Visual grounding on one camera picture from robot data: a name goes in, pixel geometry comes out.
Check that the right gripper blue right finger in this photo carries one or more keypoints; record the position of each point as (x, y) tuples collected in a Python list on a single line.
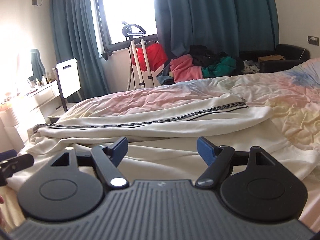
[(218, 159)]

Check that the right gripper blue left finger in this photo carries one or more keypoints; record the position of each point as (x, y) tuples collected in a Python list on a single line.
[(106, 160)]

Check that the white sweatpants with black stripe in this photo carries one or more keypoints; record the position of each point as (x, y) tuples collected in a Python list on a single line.
[(162, 143)]

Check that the white dresser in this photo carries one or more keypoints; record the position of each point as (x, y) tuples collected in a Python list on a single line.
[(24, 112)]

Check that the green garment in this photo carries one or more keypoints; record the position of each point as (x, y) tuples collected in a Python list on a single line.
[(224, 67)]

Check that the white chair back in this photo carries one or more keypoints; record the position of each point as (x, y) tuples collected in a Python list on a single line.
[(68, 81)]

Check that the pink garment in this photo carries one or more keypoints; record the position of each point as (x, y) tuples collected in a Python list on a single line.
[(183, 69)]

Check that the pastel tie-dye duvet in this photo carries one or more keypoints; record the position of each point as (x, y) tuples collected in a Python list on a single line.
[(293, 96)]

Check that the dark teal hanging towel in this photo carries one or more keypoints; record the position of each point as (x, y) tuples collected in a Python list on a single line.
[(37, 66)]

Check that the black garment pile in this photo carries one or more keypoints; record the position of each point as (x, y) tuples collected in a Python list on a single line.
[(203, 57)]

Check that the red garment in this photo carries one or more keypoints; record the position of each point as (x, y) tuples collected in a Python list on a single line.
[(156, 56)]

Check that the cardboard box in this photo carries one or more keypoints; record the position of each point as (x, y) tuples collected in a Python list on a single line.
[(271, 58)]

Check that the teal curtain left of window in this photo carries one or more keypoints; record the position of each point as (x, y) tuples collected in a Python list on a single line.
[(74, 38)]

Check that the teal curtain of window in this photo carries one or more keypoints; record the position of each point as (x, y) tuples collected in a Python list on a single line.
[(74, 38), (232, 26)]

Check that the garment steamer stand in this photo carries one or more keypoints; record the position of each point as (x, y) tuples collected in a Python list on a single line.
[(130, 32)]

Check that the teal curtain right of window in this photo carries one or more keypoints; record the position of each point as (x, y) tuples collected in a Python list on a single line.
[(232, 26)]

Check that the wall power socket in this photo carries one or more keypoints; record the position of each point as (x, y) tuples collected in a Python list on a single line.
[(313, 40)]

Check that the window with dark frame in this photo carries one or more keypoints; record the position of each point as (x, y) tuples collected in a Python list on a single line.
[(114, 14)]

